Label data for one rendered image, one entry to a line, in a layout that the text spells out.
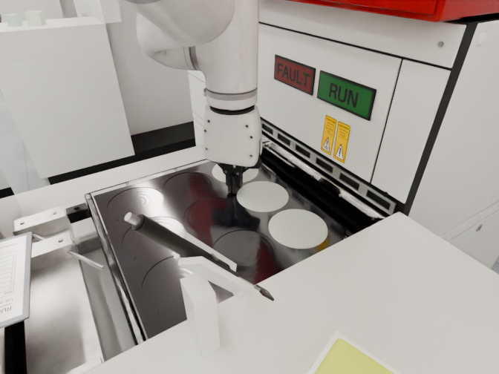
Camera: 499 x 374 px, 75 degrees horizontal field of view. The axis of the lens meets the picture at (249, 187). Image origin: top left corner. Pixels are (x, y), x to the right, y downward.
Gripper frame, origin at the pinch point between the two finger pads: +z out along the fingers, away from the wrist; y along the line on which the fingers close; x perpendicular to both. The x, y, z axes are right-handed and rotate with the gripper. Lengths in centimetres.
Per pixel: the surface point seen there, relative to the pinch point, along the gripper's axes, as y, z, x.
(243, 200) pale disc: 2.6, 2.4, -2.6
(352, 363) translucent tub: 21.9, -10.8, -35.7
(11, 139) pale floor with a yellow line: -252, 92, 134
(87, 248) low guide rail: -23.5, 9.2, -16.6
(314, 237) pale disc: 17.0, 2.4, -8.7
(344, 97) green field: 17.7, -17.3, 3.3
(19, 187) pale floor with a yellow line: -185, 92, 79
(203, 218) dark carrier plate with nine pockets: -2.5, 2.5, -9.5
